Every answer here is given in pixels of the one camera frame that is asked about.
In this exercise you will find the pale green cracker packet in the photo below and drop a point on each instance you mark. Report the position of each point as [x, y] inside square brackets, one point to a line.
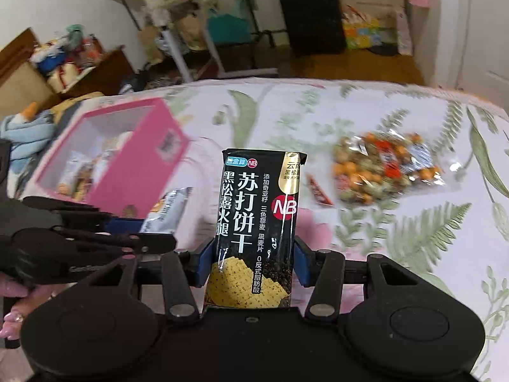
[113, 143]

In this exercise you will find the wooden cabinet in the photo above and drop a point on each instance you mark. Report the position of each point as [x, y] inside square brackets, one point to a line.
[107, 75]

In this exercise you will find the black cracker packet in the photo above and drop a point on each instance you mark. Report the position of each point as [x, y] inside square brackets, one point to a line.
[254, 215]

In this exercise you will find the teal bag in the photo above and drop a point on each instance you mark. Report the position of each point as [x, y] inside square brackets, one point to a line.
[228, 24]

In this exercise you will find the red snack packet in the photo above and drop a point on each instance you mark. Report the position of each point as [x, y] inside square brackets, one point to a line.
[320, 193]

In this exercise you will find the black suitcase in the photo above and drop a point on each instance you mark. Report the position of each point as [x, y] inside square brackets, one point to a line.
[310, 16]

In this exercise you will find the pile of colourful packages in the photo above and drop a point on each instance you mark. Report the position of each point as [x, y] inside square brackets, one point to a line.
[368, 30]

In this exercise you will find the person's left hand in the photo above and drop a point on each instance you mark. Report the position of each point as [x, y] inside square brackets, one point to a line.
[28, 298]

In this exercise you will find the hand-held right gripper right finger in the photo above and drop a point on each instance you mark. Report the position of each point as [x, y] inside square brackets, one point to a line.
[300, 262]

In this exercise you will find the white panelled door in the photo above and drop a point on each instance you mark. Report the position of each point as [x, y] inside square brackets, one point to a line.
[477, 28]

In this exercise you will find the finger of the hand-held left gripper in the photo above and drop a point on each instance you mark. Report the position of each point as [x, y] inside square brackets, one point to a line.
[119, 243]
[79, 209]

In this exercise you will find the clear bag of orange balls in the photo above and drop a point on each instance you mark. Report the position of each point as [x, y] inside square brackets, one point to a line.
[358, 171]

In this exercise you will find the silver snack bar packet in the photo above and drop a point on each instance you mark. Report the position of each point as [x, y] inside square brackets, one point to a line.
[169, 211]
[73, 169]

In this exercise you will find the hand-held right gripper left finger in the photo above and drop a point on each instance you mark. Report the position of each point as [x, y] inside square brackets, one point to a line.
[204, 260]

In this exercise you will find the pink cardboard box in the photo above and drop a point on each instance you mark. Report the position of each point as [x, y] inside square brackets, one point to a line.
[139, 167]

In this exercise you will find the pile of clutter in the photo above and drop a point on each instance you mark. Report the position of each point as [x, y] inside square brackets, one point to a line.
[67, 53]

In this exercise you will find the white metal stand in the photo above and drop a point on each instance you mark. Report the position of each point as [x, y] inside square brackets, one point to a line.
[179, 53]

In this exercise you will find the brown paper bag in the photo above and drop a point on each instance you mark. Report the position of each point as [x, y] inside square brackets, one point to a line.
[191, 32]

